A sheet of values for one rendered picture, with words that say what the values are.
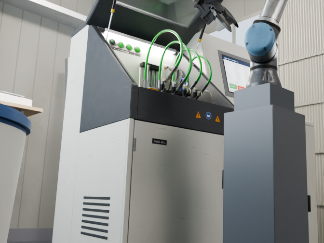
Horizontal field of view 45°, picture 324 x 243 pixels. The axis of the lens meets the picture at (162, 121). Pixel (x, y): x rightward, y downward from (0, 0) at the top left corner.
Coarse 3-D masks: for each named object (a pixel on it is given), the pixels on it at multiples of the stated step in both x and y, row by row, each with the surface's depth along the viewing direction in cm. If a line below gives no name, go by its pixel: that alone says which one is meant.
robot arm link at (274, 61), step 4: (276, 44) 169; (276, 48) 164; (276, 52) 165; (276, 56) 167; (252, 60) 167; (268, 60) 163; (272, 60) 166; (276, 60) 168; (252, 64) 169; (256, 64) 167; (260, 64) 166; (264, 64) 165; (268, 64) 165; (272, 64) 166; (276, 64) 167
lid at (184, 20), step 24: (96, 0) 231; (120, 0) 234; (144, 0) 239; (168, 0) 243; (192, 0) 248; (96, 24) 241; (120, 24) 246; (144, 24) 250; (168, 24) 255; (192, 24) 261
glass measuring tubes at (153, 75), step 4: (140, 64) 253; (144, 64) 251; (148, 64) 253; (152, 64) 255; (140, 68) 253; (144, 68) 252; (152, 68) 255; (156, 68) 256; (140, 72) 252; (152, 72) 255; (156, 72) 258; (140, 76) 252; (152, 76) 255; (156, 76) 257; (140, 80) 251; (152, 80) 254; (156, 80) 257; (140, 84) 251; (152, 84) 254; (156, 84) 256
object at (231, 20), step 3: (225, 12) 176; (228, 12) 177; (225, 15) 176; (228, 15) 176; (231, 15) 177; (225, 18) 178; (228, 18) 177; (231, 18) 176; (234, 18) 177; (228, 21) 179; (231, 21) 177; (234, 21) 177; (234, 24) 177; (237, 24) 177; (237, 27) 178
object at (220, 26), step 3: (222, 15) 172; (216, 18) 173; (222, 18) 171; (216, 21) 174; (219, 21) 173; (225, 21) 171; (219, 24) 173; (222, 24) 171; (225, 24) 170; (228, 24) 171; (216, 27) 174; (219, 27) 173; (222, 27) 172; (225, 27) 171; (228, 27) 171; (219, 30) 174; (231, 30) 172
